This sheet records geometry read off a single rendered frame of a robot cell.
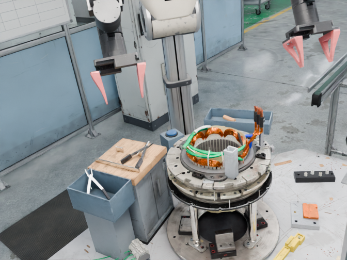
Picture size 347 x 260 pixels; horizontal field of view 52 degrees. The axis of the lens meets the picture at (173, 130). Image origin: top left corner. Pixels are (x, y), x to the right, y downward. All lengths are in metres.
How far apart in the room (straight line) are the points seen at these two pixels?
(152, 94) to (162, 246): 2.30
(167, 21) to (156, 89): 2.12
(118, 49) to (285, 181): 0.94
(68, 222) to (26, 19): 1.59
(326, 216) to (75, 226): 1.76
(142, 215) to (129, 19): 2.26
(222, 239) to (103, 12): 0.76
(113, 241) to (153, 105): 2.37
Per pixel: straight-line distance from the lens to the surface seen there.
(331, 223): 1.36
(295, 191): 1.47
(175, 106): 1.49
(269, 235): 1.26
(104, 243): 1.24
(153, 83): 3.39
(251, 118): 1.44
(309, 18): 0.98
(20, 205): 3.04
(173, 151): 1.14
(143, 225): 1.22
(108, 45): 0.83
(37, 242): 2.63
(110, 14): 0.78
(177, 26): 1.36
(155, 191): 1.24
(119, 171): 1.15
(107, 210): 1.07
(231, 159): 0.96
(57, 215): 2.78
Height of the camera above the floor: 1.71
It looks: 29 degrees down
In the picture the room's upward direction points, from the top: 7 degrees counter-clockwise
